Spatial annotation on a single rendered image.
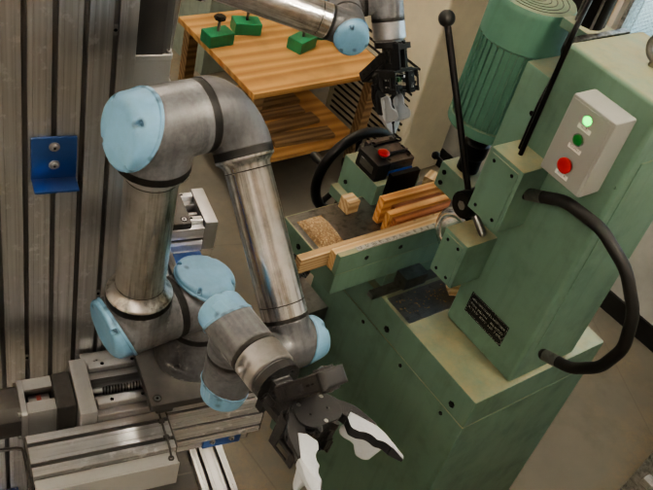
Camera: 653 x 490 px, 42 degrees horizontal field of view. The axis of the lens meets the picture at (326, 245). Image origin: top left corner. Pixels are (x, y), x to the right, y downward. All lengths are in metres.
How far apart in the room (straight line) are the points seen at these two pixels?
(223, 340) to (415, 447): 0.95
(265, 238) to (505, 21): 0.70
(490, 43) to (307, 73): 1.59
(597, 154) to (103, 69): 0.83
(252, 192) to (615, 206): 0.69
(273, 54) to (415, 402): 1.75
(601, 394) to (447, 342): 1.37
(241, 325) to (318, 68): 2.21
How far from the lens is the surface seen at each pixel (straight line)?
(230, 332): 1.22
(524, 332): 1.85
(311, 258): 1.82
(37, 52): 1.38
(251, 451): 2.63
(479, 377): 1.92
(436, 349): 1.93
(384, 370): 2.08
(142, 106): 1.23
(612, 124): 1.51
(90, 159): 1.51
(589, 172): 1.56
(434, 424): 2.00
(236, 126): 1.30
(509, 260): 1.82
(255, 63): 3.28
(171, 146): 1.25
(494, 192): 1.69
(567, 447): 3.02
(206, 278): 1.57
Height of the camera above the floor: 2.14
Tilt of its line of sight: 40 degrees down
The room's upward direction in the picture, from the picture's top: 17 degrees clockwise
